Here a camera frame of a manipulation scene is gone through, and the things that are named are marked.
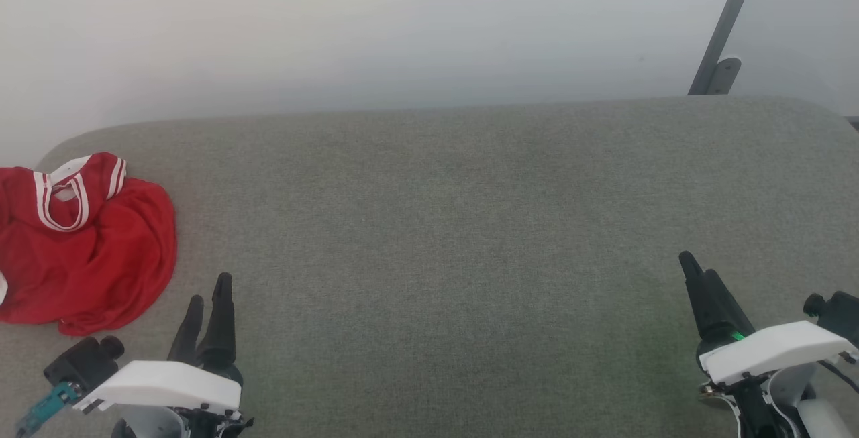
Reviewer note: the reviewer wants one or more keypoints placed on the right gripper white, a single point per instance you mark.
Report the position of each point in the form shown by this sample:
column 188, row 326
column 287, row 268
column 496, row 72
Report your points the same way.
column 778, row 351

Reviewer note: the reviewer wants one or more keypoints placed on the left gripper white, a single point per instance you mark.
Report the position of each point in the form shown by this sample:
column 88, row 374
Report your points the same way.
column 168, row 384

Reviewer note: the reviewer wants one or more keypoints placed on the red white basketball jersey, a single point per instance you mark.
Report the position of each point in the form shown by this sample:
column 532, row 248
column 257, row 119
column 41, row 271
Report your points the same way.
column 100, row 270

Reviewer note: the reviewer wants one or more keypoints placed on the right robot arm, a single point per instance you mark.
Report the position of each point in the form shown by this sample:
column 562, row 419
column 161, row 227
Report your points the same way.
column 815, row 424

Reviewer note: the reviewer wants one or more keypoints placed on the grey rounded mounting plate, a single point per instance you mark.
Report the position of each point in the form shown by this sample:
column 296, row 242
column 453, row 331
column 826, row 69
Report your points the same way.
column 726, row 76

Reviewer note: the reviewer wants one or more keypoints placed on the grey slanted metal bar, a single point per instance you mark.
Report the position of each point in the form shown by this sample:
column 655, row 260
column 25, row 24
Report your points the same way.
column 728, row 15

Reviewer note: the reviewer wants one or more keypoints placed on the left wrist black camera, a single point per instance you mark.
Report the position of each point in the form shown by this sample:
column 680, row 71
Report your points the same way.
column 84, row 361

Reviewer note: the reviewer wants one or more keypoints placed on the wrist black camera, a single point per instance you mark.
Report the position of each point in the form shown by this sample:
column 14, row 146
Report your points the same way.
column 842, row 314
column 84, row 361

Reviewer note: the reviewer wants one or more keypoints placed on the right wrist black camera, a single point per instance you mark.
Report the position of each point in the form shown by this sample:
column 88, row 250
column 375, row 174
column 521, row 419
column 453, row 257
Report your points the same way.
column 842, row 314

